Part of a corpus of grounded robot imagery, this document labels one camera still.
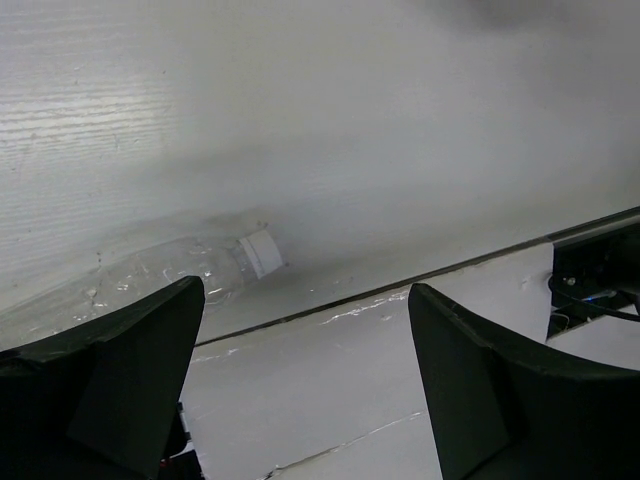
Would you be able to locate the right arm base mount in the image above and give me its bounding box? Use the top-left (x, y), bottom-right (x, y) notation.
top-left (546, 207), bottom-right (639, 340)

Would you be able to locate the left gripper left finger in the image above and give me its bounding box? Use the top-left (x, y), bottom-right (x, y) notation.
top-left (1, 276), bottom-right (205, 479)

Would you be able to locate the clear bottle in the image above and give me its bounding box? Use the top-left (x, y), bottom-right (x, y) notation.
top-left (1, 229), bottom-right (284, 350)

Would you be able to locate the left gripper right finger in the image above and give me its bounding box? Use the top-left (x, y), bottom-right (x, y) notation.
top-left (408, 284), bottom-right (639, 479)

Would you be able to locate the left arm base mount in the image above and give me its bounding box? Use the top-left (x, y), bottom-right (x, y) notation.
top-left (157, 402), bottom-right (204, 480)

